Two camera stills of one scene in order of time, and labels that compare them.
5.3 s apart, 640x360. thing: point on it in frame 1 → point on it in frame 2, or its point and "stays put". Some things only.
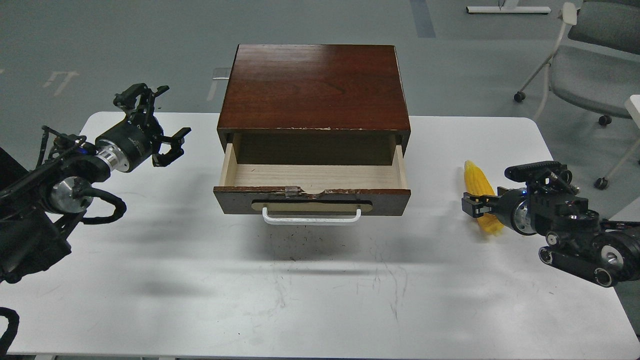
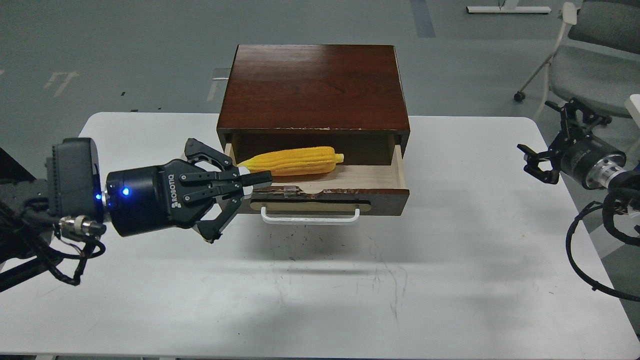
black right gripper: (501, 205) → (585, 158)
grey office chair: (595, 66) stays put
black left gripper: (131, 141) → (144, 198)
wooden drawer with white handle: (307, 183) stays put
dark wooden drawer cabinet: (314, 104) stays put
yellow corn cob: (476, 183) → (295, 161)
